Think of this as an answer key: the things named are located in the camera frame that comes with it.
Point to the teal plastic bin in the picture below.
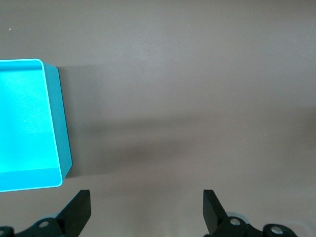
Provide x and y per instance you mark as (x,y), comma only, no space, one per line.
(24,118)

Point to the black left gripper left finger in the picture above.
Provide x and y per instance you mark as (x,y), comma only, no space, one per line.
(74,212)

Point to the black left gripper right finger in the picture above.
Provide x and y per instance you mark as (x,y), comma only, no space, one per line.
(214,214)

